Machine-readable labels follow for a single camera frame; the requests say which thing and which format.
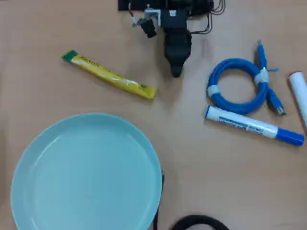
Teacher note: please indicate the blue white marker pen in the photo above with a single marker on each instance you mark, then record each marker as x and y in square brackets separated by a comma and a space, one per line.
[242, 123]

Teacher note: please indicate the yellow coffee stick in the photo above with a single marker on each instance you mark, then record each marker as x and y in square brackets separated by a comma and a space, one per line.
[108, 74]

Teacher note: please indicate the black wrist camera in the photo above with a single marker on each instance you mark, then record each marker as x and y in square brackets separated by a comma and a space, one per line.
[149, 28]

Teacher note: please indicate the white marker red end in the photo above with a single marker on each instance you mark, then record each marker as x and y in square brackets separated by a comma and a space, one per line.
[299, 93]

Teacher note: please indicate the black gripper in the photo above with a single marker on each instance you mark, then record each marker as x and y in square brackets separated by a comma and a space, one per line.
[174, 20]

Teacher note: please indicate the white camera bracket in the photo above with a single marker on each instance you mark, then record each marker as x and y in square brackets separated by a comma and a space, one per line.
[153, 12]

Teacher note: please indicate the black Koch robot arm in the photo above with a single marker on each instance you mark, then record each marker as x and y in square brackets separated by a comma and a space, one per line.
[144, 4]

